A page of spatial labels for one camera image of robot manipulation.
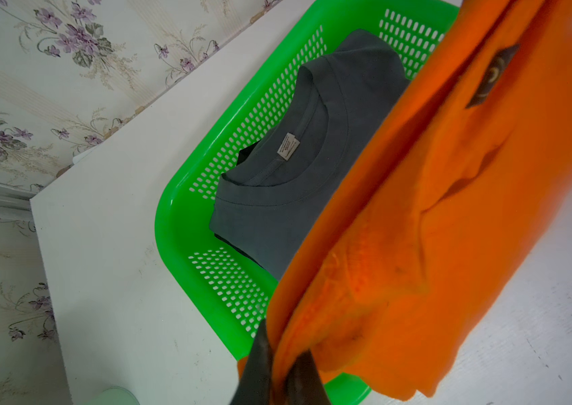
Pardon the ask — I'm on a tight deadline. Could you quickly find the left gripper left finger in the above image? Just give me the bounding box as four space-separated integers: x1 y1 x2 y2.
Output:
230 320 272 405

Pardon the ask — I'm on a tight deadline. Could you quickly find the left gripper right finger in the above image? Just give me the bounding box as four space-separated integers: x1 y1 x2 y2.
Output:
286 351 331 405

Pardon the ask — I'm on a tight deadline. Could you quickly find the green plastic basket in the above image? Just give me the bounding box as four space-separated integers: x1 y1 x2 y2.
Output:
153 0 462 405

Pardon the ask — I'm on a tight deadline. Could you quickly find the black t-shirt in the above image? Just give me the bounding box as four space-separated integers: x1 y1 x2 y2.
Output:
213 140 267 269

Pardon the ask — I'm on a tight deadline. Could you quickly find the grey t-shirt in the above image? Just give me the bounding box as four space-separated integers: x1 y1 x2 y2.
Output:
216 30 409 278

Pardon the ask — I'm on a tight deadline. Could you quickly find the orange t-shirt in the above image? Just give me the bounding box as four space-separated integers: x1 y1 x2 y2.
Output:
265 1 572 404

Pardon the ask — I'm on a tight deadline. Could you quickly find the pale green pencil cup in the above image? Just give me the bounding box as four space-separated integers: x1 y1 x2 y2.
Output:
85 387 139 405

